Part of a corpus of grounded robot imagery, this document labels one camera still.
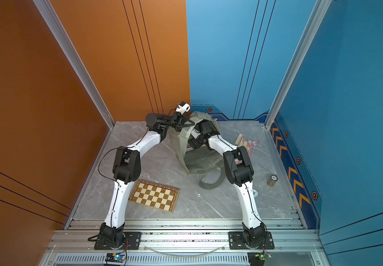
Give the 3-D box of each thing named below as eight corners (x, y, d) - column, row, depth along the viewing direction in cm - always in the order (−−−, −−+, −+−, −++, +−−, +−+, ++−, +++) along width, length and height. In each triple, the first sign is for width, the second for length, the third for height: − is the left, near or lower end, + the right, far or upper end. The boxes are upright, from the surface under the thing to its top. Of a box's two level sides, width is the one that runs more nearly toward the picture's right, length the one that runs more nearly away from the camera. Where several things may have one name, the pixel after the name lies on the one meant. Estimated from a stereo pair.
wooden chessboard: (130, 202, 86) (128, 199, 84) (139, 181, 94) (138, 179, 91) (173, 212, 83) (172, 210, 81) (179, 190, 90) (179, 188, 88)
